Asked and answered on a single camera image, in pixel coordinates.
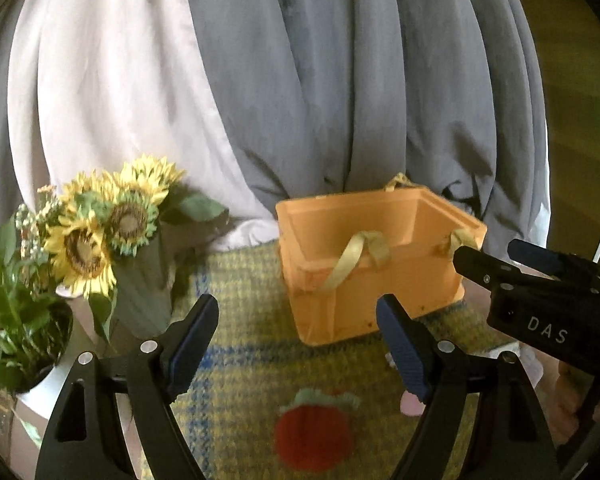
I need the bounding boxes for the orange storage basket yellow handles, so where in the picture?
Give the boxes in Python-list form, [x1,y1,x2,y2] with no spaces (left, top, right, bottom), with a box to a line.
[275,172,488,347]

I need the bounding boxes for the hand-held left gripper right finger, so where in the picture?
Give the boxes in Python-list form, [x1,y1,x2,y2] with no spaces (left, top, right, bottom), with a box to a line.
[376,294,563,480]

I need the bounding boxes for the artificial sunflower bouquet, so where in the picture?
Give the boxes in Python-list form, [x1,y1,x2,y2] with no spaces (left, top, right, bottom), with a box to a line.
[15,156,231,343]

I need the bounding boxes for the white round vase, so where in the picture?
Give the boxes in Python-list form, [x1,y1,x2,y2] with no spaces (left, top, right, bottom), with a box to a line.
[12,297,98,423]

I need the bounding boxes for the yellow green plaid mat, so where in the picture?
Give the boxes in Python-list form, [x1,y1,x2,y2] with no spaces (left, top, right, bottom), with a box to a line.
[135,240,518,480]

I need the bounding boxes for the grey curtain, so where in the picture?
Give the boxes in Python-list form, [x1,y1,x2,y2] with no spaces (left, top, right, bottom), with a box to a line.
[0,0,552,261]

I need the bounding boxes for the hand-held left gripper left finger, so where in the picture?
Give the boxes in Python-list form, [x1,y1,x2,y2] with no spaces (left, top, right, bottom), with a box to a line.
[35,294,220,480]

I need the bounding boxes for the green leafy potted plant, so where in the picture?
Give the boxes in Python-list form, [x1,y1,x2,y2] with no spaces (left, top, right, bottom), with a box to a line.
[0,215,76,393]

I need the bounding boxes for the red knitted strawberry toy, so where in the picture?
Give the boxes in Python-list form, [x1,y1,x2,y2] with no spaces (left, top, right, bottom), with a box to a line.
[274,387,362,463]

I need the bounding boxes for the pink white fluffy plush toy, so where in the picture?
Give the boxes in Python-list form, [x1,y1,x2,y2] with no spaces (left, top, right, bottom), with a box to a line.
[384,351,427,417]

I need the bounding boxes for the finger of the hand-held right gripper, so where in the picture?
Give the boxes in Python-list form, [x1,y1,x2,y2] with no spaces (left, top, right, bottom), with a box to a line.
[507,238,600,277]
[452,246,527,287]

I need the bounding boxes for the person's right hand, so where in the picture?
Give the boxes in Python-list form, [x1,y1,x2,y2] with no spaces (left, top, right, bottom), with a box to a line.
[552,362,595,433]

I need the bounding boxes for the white curtain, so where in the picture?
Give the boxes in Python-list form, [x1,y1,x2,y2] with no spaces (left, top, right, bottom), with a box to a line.
[7,0,283,253]

